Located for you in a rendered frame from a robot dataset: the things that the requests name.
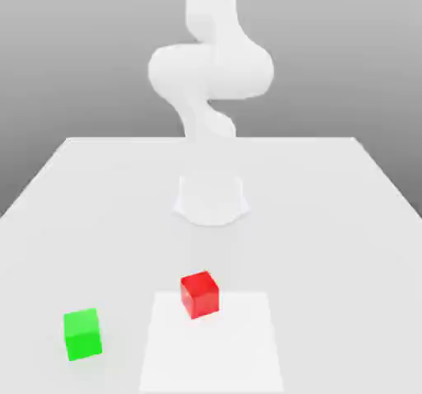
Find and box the small green cube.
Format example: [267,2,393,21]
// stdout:
[63,307,104,363]

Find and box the small red cube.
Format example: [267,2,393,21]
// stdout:
[180,270,220,320]

